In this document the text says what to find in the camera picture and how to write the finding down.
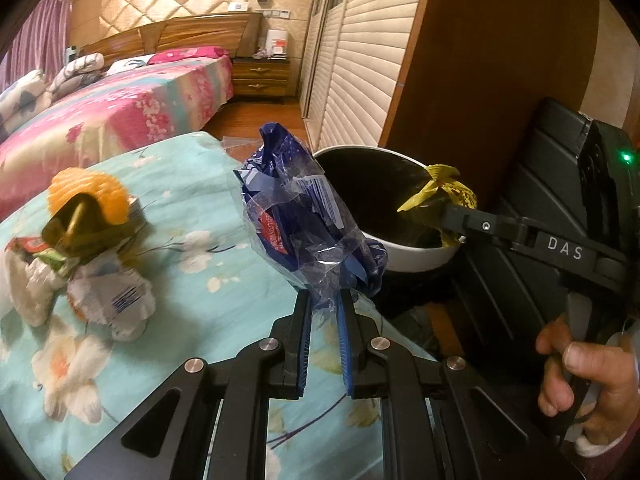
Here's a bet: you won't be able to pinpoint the white box with orange label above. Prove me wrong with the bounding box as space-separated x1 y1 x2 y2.
265 29 290 57

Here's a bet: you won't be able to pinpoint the wooden nightstand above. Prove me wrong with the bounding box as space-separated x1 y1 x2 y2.
231 56 292 102

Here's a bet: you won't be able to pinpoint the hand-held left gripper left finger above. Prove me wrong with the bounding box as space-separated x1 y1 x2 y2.
65 290 313 480

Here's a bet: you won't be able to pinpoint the brown wooden panel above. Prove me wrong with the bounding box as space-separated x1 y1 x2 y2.
379 0 601 198

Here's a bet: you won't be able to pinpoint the blue clear plastic bag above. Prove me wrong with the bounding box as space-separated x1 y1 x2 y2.
234 121 390 311

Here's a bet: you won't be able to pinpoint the blue grey folded quilt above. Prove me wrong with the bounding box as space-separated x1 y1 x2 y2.
0 69 57 132

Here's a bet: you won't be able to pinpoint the yellow green wrapper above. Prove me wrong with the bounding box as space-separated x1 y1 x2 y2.
397 162 478 248

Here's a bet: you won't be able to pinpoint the gold foil wrapper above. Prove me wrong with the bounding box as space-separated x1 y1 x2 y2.
42 195 147 267

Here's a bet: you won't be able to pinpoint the pink pillow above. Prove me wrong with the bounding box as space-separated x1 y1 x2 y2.
147 46 226 65

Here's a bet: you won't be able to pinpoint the pink striped curtain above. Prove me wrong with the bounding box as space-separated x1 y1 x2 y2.
7 0 74 81

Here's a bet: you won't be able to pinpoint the white bin with black liner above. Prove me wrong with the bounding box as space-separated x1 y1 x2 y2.
311 145 476 275

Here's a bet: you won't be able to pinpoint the wooden headboard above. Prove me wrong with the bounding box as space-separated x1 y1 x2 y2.
80 12 263 61

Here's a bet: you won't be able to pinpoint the bed with pink floral sheet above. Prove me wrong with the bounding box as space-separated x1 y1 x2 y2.
0 55 235 221

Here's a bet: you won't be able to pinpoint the white grey folded quilt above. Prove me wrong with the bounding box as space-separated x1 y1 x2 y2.
49 52 106 97

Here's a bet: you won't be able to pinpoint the orange ribbed plastic cup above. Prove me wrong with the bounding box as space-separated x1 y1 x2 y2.
47 169 132 226

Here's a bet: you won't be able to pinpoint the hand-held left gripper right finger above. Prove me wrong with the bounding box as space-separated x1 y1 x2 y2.
336 290 566 480

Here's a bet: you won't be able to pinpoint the crumpled white packet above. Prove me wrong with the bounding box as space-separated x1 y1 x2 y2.
0 247 157 342

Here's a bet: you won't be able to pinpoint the crumpled red green wrapper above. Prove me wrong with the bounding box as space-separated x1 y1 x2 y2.
5 236 71 277

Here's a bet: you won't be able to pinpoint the person's right hand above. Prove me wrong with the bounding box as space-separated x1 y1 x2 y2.
535 316 640 457

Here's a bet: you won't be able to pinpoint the louvered wardrobe doors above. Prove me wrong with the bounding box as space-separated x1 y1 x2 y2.
299 0 437 153

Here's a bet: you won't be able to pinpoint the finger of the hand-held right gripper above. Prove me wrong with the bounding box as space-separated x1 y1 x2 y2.
439 202 628 281

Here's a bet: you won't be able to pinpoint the white pillow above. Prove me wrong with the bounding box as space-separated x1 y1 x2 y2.
107 57 151 74

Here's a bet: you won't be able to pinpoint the teal floral blanket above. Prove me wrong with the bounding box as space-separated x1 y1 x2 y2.
0 131 436 480

